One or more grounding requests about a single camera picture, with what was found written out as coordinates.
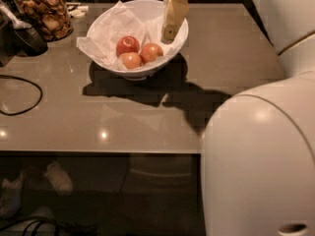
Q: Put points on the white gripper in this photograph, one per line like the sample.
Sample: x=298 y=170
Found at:
x=176 y=11

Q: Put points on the orange apple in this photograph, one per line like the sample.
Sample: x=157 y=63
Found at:
x=130 y=61
x=150 y=52

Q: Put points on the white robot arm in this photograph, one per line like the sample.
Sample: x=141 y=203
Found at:
x=258 y=163

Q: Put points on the white bowl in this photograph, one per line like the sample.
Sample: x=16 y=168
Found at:
x=144 y=71

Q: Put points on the red apple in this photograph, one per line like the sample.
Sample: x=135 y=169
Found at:
x=127 y=44

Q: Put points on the orange apple front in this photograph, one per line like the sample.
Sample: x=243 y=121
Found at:
x=130 y=61

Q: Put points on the small white items behind bowl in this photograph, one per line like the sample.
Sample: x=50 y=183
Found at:
x=77 y=11

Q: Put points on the white paper liner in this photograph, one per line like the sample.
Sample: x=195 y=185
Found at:
x=111 y=30

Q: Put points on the glass jar of dried chips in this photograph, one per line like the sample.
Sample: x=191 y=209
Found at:
x=50 y=16

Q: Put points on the black pan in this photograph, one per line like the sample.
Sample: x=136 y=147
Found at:
x=30 y=41

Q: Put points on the white spoon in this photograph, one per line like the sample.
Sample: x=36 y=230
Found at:
x=17 y=24

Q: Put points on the white shoe under table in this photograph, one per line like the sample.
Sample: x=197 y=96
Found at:
x=59 y=179

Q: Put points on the white shoe at left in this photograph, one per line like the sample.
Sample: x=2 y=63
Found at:
x=10 y=199

